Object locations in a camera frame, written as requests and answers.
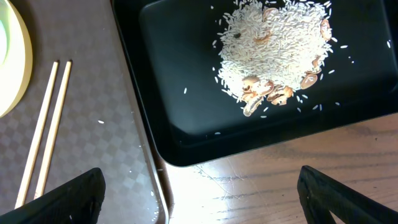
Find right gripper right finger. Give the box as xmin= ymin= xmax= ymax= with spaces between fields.
xmin=297 ymin=166 xmax=397 ymax=224

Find dark brown serving tray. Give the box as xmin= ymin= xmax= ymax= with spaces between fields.
xmin=1 ymin=1 xmax=169 ymax=223

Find right wooden chopstick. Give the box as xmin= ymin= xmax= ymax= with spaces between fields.
xmin=34 ymin=60 xmax=72 ymax=199

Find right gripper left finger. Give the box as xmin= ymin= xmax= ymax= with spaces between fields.
xmin=1 ymin=167 xmax=106 ymax=224

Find yellow plate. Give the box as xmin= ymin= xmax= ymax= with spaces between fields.
xmin=1 ymin=1 xmax=33 ymax=116

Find rice and food scraps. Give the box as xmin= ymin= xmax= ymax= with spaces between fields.
xmin=183 ymin=0 xmax=392 ymax=136

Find left wooden chopstick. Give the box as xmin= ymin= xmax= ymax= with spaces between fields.
xmin=14 ymin=61 xmax=59 ymax=209

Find wooden chopstick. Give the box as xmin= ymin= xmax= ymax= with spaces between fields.
xmin=34 ymin=60 xmax=72 ymax=199
xmin=14 ymin=61 xmax=59 ymax=209

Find black tray bin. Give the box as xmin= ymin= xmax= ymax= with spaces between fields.
xmin=112 ymin=0 xmax=397 ymax=166

